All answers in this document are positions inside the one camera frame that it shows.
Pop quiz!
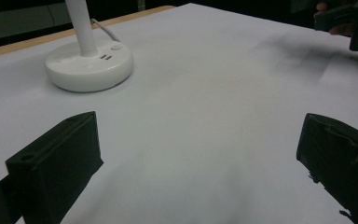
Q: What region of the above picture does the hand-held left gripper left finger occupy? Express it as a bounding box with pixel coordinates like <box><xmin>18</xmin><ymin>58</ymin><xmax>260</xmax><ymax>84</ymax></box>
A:
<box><xmin>5</xmin><ymin>110</ymin><xmax>104</xmax><ymax>224</ymax></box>

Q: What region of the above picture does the white lamp cable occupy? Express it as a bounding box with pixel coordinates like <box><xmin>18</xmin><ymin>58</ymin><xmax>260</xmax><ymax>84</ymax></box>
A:
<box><xmin>89</xmin><ymin>18</ymin><xmax>121</xmax><ymax>43</ymax></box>

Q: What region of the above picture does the white table cover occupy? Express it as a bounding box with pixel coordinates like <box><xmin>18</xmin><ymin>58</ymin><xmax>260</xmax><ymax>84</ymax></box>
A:
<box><xmin>0</xmin><ymin>3</ymin><xmax>358</xmax><ymax>224</ymax></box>

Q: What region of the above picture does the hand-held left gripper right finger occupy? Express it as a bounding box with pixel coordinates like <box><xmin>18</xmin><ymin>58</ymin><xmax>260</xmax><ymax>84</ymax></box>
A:
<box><xmin>296</xmin><ymin>112</ymin><xmax>358</xmax><ymax>224</ymax></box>

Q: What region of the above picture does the white desk lamp base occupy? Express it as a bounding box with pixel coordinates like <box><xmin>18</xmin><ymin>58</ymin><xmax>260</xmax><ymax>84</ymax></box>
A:
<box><xmin>44</xmin><ymin>0</ymin><xmax>135</xmax><ymax>93</ymax></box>

